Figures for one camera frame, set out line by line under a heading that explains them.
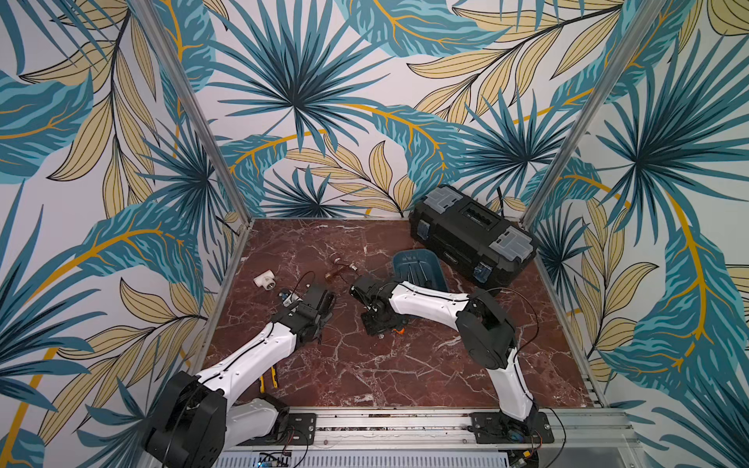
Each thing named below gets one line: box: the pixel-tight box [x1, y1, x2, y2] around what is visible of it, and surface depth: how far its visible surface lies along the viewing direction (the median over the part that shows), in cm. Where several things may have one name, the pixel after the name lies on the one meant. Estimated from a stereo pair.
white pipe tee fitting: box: [252, 269, 276, 291], surface depth 100 cm
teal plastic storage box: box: [392, 248, 449, 292], surface depth 105 cm
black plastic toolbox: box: [409, 184, 540, 290], surface depth 97 cm
